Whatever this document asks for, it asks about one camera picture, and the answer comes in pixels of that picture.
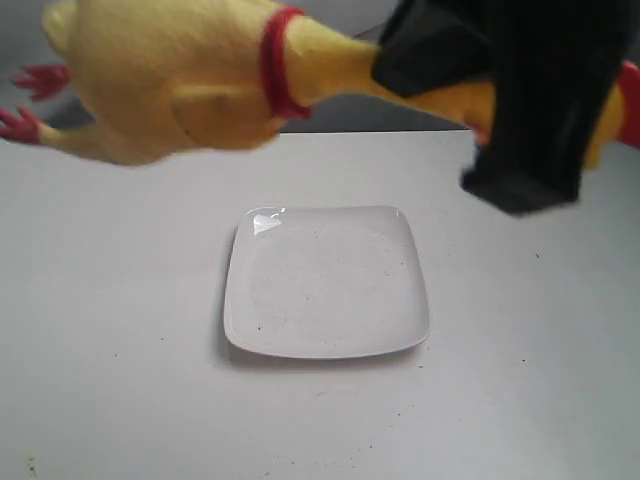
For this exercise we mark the yellow rubber chicken toy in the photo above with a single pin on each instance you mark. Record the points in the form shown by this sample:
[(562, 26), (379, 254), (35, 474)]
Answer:
[(162, 77)]

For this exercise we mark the white square plate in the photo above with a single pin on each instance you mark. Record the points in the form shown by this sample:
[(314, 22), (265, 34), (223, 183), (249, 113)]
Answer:
[(325, 284)]

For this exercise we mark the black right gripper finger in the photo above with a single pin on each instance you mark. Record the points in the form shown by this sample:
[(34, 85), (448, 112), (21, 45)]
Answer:
[(540, 130), (428, 45)]

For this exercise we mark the grey backdrop cloth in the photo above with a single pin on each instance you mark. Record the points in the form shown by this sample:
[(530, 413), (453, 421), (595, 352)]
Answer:
[(23, 43)]

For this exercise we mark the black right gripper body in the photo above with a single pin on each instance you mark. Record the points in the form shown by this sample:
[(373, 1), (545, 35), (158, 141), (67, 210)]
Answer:
[(559, 48)]

